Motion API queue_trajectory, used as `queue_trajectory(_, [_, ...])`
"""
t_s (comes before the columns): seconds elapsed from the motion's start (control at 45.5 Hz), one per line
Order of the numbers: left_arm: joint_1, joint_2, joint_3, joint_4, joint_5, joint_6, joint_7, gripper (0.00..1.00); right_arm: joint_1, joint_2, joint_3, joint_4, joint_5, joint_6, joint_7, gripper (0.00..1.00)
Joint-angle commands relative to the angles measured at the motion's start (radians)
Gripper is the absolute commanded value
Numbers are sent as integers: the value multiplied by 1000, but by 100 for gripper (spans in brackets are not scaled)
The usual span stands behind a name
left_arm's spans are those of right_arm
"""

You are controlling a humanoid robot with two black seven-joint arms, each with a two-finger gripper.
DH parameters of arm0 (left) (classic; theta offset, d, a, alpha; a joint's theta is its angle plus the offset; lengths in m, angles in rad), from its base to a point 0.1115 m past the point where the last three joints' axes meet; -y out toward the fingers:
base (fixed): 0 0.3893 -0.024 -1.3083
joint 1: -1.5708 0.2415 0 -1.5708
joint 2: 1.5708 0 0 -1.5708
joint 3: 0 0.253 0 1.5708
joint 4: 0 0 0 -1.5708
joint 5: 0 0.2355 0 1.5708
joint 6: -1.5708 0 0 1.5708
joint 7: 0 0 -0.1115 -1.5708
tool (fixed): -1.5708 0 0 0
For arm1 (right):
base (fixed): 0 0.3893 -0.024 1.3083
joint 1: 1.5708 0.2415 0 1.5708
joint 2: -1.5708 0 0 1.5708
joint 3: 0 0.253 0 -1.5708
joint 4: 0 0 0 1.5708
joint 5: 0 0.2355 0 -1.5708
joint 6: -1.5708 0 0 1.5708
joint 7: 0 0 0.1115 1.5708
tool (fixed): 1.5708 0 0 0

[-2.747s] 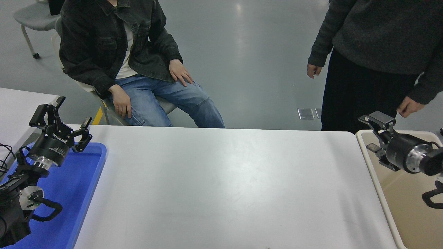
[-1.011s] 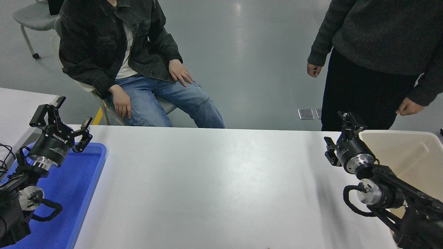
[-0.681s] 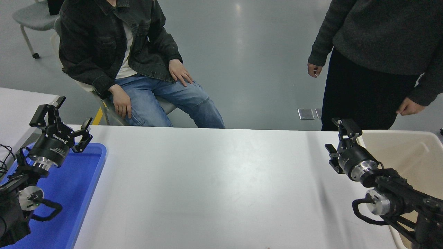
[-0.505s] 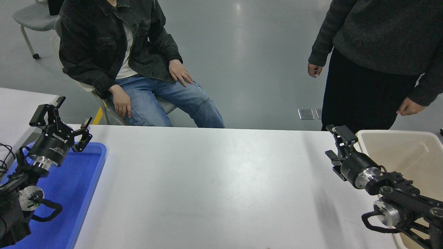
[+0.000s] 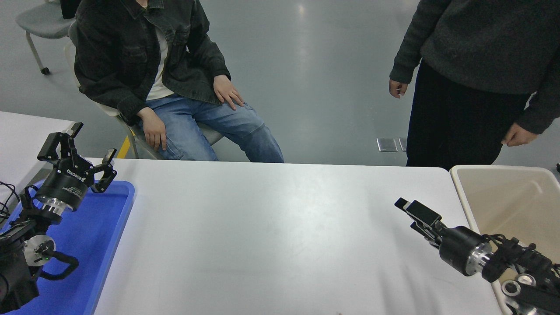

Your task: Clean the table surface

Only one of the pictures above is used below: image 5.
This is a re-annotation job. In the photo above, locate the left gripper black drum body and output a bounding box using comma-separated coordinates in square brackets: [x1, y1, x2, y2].
[37, 158, 93, 210]

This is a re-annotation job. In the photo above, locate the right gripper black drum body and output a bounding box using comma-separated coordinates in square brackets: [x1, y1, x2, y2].
[439, 227, 482, 276]

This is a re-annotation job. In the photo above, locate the seated person's right hand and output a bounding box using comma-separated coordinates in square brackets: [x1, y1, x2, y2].
[136, 107, 168, 151]

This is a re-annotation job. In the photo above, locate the standing person's left hand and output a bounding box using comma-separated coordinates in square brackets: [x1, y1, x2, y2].
[501, 122, 539, 147]

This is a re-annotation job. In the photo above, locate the standing person's right hand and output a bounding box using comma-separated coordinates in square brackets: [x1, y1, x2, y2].
[388, 79, 409, 98]

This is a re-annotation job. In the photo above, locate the seated person's left hand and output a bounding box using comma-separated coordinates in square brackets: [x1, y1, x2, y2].
[213, 74, 245, 110]

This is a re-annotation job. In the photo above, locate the blue plastic tray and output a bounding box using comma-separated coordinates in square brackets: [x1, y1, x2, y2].
[0, 179, 135, 315]

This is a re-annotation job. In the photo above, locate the large pale beige bin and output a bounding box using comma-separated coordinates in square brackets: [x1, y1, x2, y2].
[450, 164, 560, 315]

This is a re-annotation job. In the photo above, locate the seated person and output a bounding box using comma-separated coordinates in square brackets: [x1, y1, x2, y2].
[73, 0, 285, 163]

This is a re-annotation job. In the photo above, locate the pale chair under seated person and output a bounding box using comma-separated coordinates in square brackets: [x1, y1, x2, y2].
[65, 21, 224, 159]

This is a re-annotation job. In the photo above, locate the grey wheeled chair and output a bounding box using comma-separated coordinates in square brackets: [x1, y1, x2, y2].
[16, 0, 77, 75]

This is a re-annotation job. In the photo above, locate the black bag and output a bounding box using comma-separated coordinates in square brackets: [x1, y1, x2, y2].
[60, 0, 81, 19]

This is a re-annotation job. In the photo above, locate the standing person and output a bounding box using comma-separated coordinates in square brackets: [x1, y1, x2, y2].
[388, 0, 560, 171]

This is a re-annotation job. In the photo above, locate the thin black cable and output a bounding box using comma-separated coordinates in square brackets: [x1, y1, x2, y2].
[0, 182, 20, 226]

